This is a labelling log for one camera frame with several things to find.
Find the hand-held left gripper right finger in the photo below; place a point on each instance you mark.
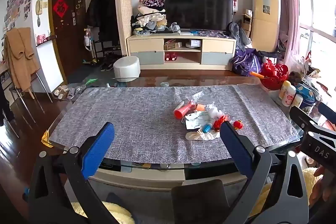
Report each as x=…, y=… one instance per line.
x=235, y=146

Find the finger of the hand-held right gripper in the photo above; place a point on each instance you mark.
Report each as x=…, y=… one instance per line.
x=328, y=111
x=302, y=119

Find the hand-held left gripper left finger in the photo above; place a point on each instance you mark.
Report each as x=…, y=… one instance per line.
x=101, y=146

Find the small red lantern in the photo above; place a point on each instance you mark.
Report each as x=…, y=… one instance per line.
x=238, y=124

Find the red foil wrapper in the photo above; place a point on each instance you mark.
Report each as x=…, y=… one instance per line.
x=220, y=123

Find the blue capped tube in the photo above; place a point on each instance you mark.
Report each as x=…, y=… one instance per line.
x=206, y=128

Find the white tissue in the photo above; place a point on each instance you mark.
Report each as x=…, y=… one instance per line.
x=214, y=111

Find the red plastic bottle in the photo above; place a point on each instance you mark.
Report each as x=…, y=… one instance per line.
x=183, y=109

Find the dark grey trash bin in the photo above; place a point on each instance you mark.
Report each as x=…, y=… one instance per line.
x=198, y=201

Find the person's right hand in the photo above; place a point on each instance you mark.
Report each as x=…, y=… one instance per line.
x=319, y=187

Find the small white bottle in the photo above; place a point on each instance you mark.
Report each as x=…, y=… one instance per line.
x=298, y=101

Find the blue round tin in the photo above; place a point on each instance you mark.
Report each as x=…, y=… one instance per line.
x=307, y=99

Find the yellow fluffy cushion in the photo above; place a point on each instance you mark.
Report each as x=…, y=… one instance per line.
x=309, y=178
x=115, y=213

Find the grey woven table cloth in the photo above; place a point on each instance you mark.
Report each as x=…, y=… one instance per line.
x=136, y=119

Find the white glass-top coffee table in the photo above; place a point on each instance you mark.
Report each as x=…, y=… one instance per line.
x=136, y=177

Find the red plastic basket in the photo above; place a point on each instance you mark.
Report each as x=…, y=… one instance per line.
x=274, y=77

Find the yellow table corner guard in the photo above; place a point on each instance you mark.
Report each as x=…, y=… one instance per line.
x=47, y=139

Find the grey slipper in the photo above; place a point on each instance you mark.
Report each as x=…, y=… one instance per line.
x=79, y=88
x=71, y=94

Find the green paper plane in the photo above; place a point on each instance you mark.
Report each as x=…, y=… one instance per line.
x=91, y=81

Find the white slipper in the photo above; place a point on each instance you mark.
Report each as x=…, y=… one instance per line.
x=64, y=88
x=58, y=92

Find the purple bag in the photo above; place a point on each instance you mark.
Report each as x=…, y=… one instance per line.
x=246, y=62

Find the white round stool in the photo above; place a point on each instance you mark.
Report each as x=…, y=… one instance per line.
x=127, y=67

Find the black shoes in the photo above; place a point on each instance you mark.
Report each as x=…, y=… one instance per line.
x=108, y=62

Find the white board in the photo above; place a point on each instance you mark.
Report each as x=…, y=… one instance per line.
x=50, y=64

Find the window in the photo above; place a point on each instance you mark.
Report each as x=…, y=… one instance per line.
x=319, y=8

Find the child's scooter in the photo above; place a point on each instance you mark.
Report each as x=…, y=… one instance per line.
x=89, y=43

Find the grey jacket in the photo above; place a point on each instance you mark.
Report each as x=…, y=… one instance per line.
x=239, y=35

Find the beige standing air conditioner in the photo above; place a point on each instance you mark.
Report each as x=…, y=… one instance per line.
x=265, y=16

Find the white router box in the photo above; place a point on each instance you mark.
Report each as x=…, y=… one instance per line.
x=195, y=43

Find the cardboard box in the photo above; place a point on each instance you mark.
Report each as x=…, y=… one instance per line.
x=246, y=22

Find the beige television cabinet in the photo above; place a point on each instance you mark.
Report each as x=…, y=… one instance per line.
x=147, y=44

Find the brown wooden door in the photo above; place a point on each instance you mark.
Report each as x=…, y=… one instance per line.
x=67, y=37

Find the dark printed cloth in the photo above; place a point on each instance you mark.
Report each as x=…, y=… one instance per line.
x=215, y=33

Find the pink curtain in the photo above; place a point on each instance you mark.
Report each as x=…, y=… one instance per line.
x=288, y=3

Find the pile of clothes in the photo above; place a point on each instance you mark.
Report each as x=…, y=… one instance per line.
x=149, y=18

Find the black hanging coats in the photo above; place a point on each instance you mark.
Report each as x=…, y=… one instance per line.
x=101, y=8

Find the rattan folding screen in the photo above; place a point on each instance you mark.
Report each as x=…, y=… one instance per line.
x=124, y=8

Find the black flat television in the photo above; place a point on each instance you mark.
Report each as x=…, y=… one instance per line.
x=198, y=10

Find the red diamond door sign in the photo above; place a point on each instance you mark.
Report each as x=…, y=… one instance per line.
x=60, y=8

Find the beige intercom phone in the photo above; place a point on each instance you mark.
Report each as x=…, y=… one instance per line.
x=39, y=6

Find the metal frame chair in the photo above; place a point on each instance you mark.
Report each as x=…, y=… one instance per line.
x=39, y=85

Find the pink toy camera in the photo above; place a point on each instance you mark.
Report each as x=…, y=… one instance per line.
x=41, y=39

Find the wall of photos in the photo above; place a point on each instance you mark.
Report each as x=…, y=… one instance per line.
x=17, y=6

